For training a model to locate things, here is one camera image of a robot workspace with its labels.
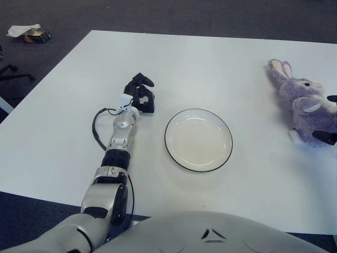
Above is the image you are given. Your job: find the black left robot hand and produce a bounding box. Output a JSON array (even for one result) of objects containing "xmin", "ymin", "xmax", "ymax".
[{"xmin": 123, "ymin": 72, "xmax": 156, "ymax": 114}]

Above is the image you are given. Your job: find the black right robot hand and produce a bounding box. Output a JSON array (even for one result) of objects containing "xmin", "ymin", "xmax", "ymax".
[{"xmin": 312, "ymin": 94, "xmax": 337, "ymax": 146}]

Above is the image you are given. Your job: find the purple plush bunny doll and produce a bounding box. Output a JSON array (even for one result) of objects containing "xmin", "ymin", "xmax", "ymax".
[{"xmin": 267, "ymin": 58, "xmax": 337, "ymax": 148}]

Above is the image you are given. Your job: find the white plate with black rim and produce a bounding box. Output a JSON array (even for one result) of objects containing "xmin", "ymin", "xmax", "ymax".
[{"xmin": 164, "ymin": 108, "xmax": 233, "ymax": 173}]

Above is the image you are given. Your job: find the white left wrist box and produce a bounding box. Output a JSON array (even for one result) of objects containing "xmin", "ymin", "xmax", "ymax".
[{"xmin": 119, "ymin": 93, "xmax": 133, "ymax": 109}]

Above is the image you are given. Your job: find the black cardboard box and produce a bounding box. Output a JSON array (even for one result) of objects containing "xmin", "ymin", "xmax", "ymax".
[{"xmin": 22, "ymin": 28, "xmax": 52, "ymax": 43}]

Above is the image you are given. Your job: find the black office chair base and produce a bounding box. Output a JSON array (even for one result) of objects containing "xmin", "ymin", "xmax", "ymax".
[{"xmin": 0, "ymin": 44, "xmax": 35, "ymax": 82}]

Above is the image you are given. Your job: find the white desk corner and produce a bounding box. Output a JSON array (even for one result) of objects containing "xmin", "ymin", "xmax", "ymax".
[{"xmin": 0, "ymin": 94, "xmax": 14, "ymax": 111}]

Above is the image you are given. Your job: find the grey robot torso shell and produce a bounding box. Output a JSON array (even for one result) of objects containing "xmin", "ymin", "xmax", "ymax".
[{"xmin": 100, "ymin": 210, "xmax": 337, "ymax": 253}]

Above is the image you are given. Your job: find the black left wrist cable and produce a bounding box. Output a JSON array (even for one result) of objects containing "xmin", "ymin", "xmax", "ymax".
[{"xmin": 92, "ymin": 108, "xmax": 122, "ymax": 152}]

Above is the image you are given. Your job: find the black left elbow cable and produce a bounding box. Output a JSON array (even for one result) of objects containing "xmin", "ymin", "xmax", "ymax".
[{"xmin": 125, "ymin": 172, "xmax": 135, "ymax": 216}]

